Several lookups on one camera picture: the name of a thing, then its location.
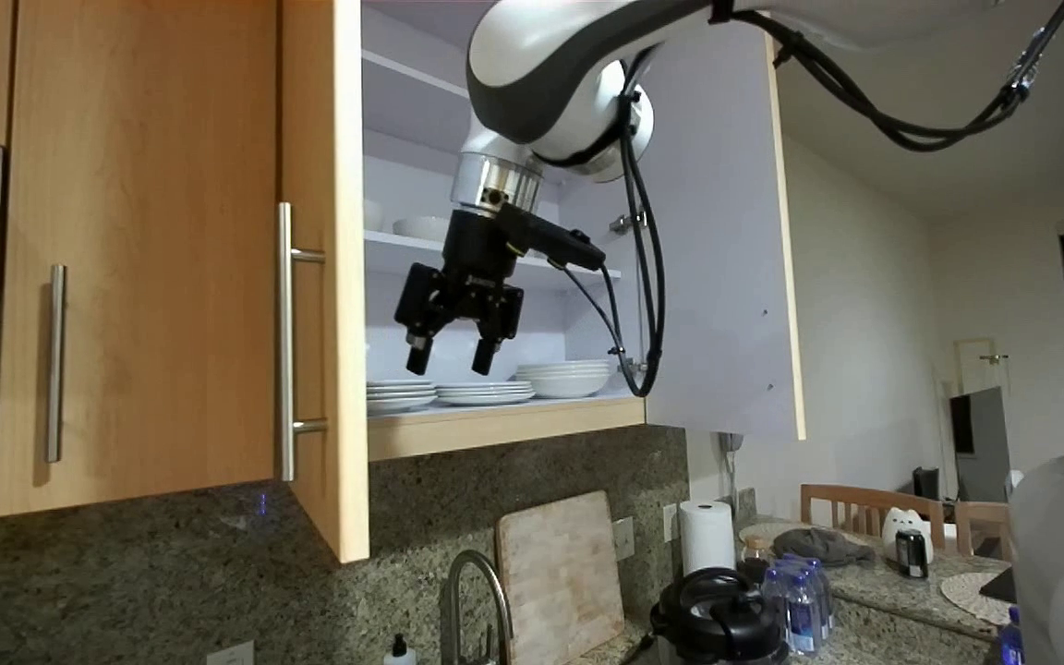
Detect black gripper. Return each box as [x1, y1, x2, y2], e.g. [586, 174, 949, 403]
[395, 212, 525, 378]

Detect silver bar door handle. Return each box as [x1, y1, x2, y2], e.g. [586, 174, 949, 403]
[278, 202, 330, 483]

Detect light wood cabinet door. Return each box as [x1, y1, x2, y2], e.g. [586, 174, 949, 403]
[0, 0, 282, 517]
[278, 0, 369, 564]

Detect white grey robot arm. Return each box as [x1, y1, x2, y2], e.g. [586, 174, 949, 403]
[395, 0, 1064, 372]

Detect open white cabinet door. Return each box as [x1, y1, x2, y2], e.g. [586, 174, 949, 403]
[642, 21, 800, 440]

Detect white plates middle stack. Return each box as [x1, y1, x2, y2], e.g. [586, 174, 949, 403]
[435, 381, 537, 407]

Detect stack of white plates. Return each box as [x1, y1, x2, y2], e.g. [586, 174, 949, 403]
[366, 381, 435, 414]

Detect white bowls stack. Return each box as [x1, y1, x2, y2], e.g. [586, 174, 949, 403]
[516, 357, 612, 398]

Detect chrome kitchen faucet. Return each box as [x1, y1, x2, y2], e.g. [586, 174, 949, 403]
[438, 551, 512, 665]

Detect wooden cutting board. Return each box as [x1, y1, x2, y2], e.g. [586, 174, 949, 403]
[500, 493, 623, 665]

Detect white paper towel roll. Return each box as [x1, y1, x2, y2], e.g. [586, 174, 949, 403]
[681, 504, 736, 572]

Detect black round appliance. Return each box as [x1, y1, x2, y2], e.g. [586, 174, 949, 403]
[651, 568, 786, 665]

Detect clear plastic water bottles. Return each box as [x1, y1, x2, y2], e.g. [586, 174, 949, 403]
[766, 554, 830, 657]

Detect wooden chair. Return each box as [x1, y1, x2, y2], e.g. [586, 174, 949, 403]
[799, 483, 945, 554]

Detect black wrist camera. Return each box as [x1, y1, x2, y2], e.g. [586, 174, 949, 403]
[496, 207, 605, 269]

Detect silver left door handle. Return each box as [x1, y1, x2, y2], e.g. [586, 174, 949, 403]
[44, 261, 68, 464]

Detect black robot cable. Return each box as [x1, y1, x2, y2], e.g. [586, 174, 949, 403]
[555, 0, 1064, 398]

